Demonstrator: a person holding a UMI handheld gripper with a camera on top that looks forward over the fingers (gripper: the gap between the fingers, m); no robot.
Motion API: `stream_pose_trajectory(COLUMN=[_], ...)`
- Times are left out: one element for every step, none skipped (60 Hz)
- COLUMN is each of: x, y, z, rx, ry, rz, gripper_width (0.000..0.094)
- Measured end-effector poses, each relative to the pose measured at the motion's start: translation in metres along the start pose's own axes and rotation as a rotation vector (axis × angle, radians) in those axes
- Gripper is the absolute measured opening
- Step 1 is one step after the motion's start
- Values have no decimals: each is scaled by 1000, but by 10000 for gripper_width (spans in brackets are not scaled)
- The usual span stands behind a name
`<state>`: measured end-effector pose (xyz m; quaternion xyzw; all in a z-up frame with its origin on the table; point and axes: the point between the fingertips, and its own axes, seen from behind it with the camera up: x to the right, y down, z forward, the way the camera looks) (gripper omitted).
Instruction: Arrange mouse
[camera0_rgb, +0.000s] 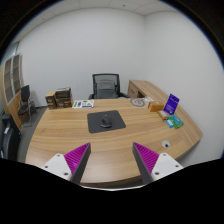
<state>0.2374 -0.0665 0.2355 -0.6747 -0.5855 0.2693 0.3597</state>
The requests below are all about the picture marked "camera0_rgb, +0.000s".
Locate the tan flat box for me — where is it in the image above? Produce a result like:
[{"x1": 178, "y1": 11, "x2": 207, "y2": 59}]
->
[{"x1": 156, "y1": 109, "x2": 170, "y2": 121}]

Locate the purple sign card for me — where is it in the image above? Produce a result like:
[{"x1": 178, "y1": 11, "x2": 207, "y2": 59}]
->
[{"x1": 162, "y1": 93, "x2": 181, "y2": 116}]

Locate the dark grey mouse pad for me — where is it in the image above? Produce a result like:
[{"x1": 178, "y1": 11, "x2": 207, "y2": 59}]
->
[{"x1": 86, "y1": 109, "x2": 127, "y2": 135}]

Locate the round grey disc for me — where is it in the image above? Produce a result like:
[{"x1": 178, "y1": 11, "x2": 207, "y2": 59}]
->
[{"x1": 129, "y1": 97, "x2": 146, "y2": 108}]

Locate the grey backpack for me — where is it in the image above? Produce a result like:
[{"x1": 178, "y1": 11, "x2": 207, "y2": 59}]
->
[{"x1": 96, "y1": 79, "x2": 117, "y2": 100}]

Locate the black cardboard box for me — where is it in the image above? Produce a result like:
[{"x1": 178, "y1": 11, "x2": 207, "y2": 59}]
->
[{"x1": 55, "y1": 87, "x2": 73, "y2": 100}]

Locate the white paper sheet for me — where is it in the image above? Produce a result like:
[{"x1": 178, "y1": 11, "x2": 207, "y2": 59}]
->
[{"x1": 141, "y1": 95, "x2": 155, "y2": 105}]

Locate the wooden shelf unit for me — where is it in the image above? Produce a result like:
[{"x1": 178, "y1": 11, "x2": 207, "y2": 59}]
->
[{"x1": 0, "y1": 54, "x2": 25, "y2": 129}]

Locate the white sticker sheet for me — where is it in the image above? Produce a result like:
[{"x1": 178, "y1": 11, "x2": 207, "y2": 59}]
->
[{"x1": 71, "y1": 99, "x2": 95, "y2": 110}]

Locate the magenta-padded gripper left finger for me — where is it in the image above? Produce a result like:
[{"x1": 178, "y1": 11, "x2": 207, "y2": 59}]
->
[{"x1": 40, "y1": 142, "x2": 92, "y2": 185}]

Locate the wooden side desk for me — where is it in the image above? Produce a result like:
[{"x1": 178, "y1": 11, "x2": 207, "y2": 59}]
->
[{"x1": 127, "y1": 79, "x2": 168, "y2": 102}]

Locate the small brown cardboard box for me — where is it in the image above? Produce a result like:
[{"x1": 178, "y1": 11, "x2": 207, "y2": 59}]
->
[{"x1": 44, "y1": 91, "x2": 58, "y2": 110}]

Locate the green flat box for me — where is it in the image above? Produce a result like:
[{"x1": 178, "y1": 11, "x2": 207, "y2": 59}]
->
[{"x1": 168, "y1": 114, "x2": 185, "y2": 130}]

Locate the small teal box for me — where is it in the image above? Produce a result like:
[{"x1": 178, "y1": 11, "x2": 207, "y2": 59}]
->
[{"x1": 165, "y1": 118, "x2": 175, "y2": 129}]

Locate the orange-brown small box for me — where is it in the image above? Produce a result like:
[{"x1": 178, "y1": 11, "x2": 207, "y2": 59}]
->
[{"x1": 147, "y1": 100, "x2": 165, "y2": 113}]

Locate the black mesh office chair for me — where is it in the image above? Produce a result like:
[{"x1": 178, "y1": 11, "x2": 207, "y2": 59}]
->
[{"x1": 87, "y1": 73, "x2": 129, "y2": 100}]

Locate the black leather armchair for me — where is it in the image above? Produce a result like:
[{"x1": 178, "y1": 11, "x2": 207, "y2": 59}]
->
[{"x1": 0, "y1": 114, "x2": 22, "y2": 162}]

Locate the black computer mouse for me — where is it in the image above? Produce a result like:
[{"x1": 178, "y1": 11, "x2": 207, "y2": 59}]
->
[{"x1": 100, "y1": 113, "x2": 113, "y2": 129}]

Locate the black visitor chair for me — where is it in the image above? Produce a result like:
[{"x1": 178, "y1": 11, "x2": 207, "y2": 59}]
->
[{"x1": 17, "y1": 84, "x2": 38, "y2": 128}]

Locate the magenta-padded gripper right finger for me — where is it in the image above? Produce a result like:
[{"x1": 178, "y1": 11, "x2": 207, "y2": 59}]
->
[{"x1": 132, "y1": 142, "x2": 184, "y2": 185}]

